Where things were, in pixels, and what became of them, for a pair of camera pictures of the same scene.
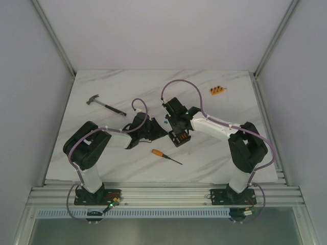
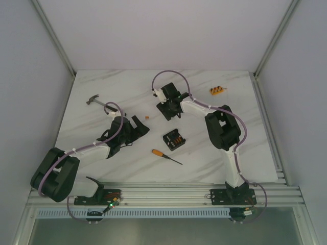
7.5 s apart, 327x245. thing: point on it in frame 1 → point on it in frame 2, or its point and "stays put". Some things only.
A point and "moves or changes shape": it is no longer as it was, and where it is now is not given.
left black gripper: (152, 129) → (133, 130)
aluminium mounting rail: (271, 194) stays put
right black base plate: (231, 197) stays put
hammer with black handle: (92, 99) stays put
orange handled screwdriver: (159, 153) stays put
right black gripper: (175, 129) → (167, 115)
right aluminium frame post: (292, 7) stays put
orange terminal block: (216, 90) stays put
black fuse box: (179, 139) moves or changes shape
